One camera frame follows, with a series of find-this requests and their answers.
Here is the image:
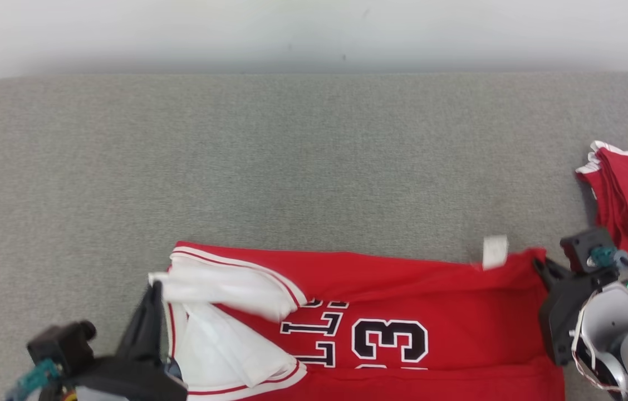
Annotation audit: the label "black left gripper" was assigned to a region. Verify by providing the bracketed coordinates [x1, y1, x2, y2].
[40, 281, 188, 401]

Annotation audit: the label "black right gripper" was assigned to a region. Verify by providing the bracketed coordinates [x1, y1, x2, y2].
[532, 257, 605, 366]

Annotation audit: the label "red basketball jersey white trim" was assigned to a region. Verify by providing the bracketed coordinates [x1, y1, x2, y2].
[148, 234, 566, 401]

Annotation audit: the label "teal right camera connector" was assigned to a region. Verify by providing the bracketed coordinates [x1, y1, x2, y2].
[590, 244, 628, 268]

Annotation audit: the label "teal camera connector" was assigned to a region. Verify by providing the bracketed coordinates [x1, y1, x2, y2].
[590, 244, 628, 268]
[7, 358, 62, 401]

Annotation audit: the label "thin white red wires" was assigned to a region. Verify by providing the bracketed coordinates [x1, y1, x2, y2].
[569, 305, 628, 401]

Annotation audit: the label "teal left camera connector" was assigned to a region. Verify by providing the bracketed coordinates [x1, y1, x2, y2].
[7, 358, 62, 401]

